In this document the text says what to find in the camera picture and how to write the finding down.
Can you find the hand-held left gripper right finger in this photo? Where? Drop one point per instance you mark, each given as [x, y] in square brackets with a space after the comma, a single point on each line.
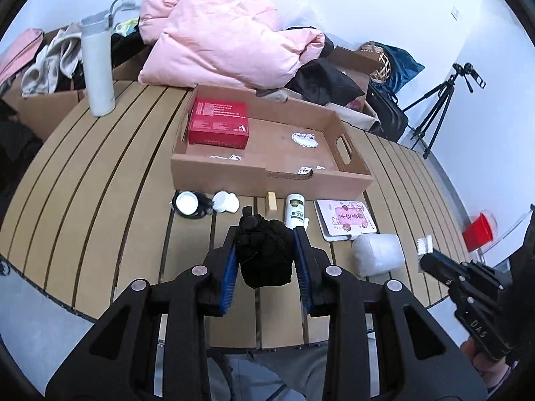
[301, 275]

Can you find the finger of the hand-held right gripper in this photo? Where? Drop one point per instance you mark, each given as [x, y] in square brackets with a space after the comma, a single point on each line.
[436, 265]

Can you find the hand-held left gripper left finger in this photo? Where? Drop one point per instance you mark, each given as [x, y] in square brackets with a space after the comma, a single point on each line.
[230, 275]

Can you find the black glove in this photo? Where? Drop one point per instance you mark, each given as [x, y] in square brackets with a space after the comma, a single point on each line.
[265, 255]

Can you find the white tissue packet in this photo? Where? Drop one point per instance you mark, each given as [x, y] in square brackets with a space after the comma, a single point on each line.
[376, 255]

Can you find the white spray bottle green label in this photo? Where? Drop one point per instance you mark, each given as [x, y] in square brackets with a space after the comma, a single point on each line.
[294, 213]

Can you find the pink printed card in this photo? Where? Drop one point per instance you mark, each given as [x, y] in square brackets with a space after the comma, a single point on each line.
[345, 219]

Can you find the small yellow block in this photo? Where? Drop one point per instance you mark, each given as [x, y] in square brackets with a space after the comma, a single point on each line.
[271, 202]

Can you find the round white lid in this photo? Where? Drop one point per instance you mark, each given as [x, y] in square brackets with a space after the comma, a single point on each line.
[187, 202]

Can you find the cardboard tray box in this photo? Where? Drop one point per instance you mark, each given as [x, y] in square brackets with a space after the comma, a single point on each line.
[271, 154]

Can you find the person's right hand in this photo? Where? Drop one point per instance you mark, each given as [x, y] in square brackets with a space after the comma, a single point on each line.
[476, 357]

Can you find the small white ribbed object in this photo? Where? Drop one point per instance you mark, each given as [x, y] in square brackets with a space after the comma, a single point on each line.
[424, 245]

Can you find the red cup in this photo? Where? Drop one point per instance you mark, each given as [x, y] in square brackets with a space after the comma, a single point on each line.
[476, 234]

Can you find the person's grey trousers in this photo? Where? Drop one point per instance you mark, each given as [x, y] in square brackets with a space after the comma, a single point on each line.
[267, 376]

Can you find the white cloud-shaped sticker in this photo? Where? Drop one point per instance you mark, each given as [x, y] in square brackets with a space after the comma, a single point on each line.
[304, 139]

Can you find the red box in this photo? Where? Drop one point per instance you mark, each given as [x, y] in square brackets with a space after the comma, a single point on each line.
[217, 121]

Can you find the black bag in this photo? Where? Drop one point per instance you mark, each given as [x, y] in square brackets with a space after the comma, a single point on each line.
[386, 112]

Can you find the black tripod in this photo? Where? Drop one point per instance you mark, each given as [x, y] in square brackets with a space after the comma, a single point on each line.
[439, 104]

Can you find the black jacket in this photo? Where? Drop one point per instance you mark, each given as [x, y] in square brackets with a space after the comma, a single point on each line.
[326, 79]

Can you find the blue cloth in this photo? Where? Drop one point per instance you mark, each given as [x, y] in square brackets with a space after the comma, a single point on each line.
[403, 62]

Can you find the woven basket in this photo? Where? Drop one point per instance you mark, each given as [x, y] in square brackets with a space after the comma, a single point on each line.
[378, 62]

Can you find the open cardboard box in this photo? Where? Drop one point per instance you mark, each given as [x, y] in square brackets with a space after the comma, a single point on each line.
[351, 60]

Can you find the pink down jacket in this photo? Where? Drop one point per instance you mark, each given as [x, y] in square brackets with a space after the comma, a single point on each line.
[217, 37]

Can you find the tall white thermos bottle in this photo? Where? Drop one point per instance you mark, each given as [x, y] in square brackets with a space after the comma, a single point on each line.
[97, 71]

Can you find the black cloth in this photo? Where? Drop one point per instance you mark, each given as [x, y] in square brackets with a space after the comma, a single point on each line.
[14, 150]

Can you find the clear plastic bag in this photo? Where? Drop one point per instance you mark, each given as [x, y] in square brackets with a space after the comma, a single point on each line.
[303, 16]

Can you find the beige clothes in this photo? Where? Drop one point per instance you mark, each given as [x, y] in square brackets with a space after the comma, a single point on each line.
[52, 62]

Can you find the white metal tube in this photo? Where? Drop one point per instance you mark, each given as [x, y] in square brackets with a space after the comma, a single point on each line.
[121, 3]

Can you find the pink bag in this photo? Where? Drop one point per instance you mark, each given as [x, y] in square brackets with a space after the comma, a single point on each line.
[19, 52]

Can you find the white wall switch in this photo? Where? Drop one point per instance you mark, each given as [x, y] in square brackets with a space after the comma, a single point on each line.
[455, 13]

